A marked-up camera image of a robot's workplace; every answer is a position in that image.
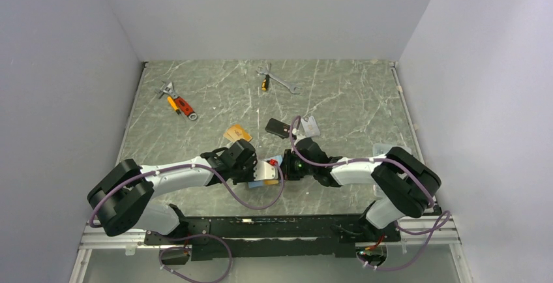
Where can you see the orange utility knife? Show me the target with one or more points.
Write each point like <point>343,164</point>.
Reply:
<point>174,106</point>

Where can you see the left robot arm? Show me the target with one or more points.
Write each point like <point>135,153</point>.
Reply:
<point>122,200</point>

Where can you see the black credit card stack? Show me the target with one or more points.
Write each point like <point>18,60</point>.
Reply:
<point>277,128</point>

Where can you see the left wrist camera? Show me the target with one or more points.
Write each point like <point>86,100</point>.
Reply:
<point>264,171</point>

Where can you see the aluminium rail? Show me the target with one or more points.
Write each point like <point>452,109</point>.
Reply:
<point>342,228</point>

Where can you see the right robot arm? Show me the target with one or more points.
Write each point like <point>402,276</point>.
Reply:
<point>407,184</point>

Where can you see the silver credit card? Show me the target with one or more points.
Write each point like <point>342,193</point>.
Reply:
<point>310,126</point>

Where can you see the silver open-end wrench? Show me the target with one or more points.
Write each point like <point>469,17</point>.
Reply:
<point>294,89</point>

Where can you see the clear plastic screw box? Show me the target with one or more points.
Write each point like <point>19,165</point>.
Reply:
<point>379,149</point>

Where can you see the gold credit card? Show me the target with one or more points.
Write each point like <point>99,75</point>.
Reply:
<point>237,132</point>
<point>271,182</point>

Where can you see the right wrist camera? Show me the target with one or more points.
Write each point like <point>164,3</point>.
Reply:
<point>296,134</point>

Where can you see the black base frame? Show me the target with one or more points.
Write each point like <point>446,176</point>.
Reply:
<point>219,248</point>

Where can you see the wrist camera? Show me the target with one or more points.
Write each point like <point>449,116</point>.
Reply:
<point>296,134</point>
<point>264,171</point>

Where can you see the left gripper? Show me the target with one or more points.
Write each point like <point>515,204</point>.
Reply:
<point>250,177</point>

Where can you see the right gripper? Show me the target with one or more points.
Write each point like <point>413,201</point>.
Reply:
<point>287,171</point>

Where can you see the yellow black screwdriver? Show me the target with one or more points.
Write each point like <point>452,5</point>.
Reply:
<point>265,82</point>

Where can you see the red adjustable wrench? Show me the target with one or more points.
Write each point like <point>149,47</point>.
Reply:
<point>186,109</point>

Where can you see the grey card holder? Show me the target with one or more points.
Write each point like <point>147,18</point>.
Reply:
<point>255,184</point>

